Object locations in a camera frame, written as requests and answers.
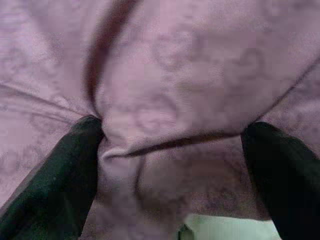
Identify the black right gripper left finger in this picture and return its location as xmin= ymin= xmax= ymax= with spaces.
xmin=0 ymin=116 xmax=105 ymax=240

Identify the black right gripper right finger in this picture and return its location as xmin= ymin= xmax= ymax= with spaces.
xmin=240 ymin=121 xmax=320 ymax=240

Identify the purple cartoon print blanket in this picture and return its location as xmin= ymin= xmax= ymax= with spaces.
xmin=0 ymin=0 xmax=320 ymax=240

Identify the white quilted mattress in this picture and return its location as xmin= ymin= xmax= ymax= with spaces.
xmin=176 ymin=213 xmax=282 ymax=240

